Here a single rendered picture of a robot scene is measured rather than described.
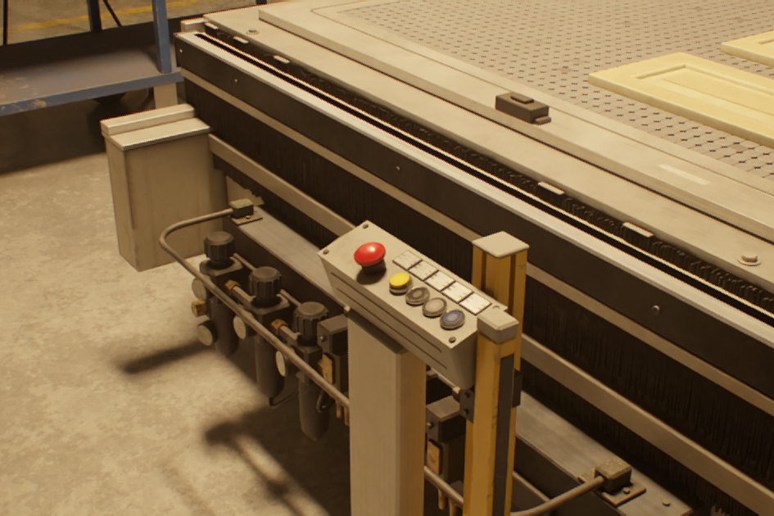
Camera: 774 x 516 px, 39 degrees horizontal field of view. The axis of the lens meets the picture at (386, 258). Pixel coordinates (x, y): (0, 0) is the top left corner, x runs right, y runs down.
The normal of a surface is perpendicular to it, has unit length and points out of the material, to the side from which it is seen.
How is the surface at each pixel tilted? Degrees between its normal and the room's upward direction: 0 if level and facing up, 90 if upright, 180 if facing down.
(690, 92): 12
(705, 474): 90
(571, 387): 90
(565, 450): 0
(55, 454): 0
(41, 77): 0
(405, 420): 90
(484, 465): 90
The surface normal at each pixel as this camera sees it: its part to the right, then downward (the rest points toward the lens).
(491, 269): -0.82, 0.26
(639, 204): 0.00, -0.89
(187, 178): 0.57, 0.37
